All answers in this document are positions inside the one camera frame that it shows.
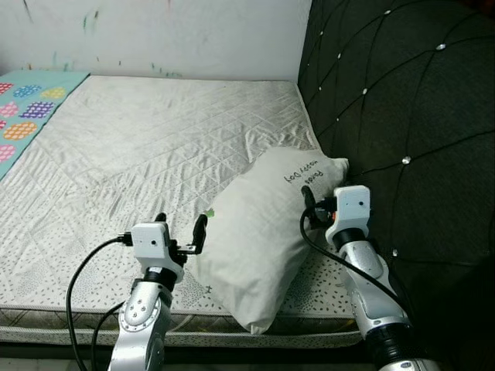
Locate white pillow with green tree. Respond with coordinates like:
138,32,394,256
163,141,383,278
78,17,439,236
188,146,351,335

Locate white quilted mattress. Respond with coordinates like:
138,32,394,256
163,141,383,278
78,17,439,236
0,75,364,346

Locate dark tufted padded headboard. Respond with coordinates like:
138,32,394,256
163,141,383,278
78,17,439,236
297,0,495,371

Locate dark bed base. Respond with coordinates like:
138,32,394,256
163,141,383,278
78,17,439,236
0,340,372,368

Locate teal blanket with colourful patches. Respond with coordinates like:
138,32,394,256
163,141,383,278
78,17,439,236
0,70,90,183

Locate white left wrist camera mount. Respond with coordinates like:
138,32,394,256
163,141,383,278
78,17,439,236
129,222,173,270

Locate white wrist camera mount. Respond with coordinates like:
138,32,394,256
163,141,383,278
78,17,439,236
333,185,371,232
129,222,173,270

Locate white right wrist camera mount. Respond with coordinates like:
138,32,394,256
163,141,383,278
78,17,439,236
333,185,371,232

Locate long black left arm cable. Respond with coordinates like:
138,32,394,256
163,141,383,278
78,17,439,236
65,235,134,371

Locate short black left arm cable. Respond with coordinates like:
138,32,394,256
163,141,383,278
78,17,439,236
90,301,125,371

